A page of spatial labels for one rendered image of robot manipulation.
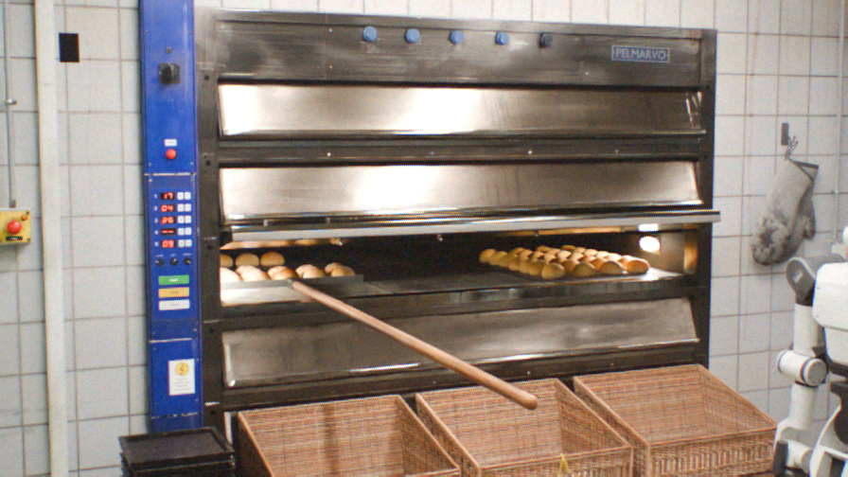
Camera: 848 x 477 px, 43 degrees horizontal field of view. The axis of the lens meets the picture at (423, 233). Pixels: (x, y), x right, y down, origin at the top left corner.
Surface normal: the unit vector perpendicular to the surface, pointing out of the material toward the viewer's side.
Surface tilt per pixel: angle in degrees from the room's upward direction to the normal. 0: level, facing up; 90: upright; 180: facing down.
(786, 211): 86
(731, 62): 90
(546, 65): 90
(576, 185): 70
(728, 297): 90
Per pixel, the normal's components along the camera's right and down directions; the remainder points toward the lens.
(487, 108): 0.37, -0.26
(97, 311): 0.39, 0.09
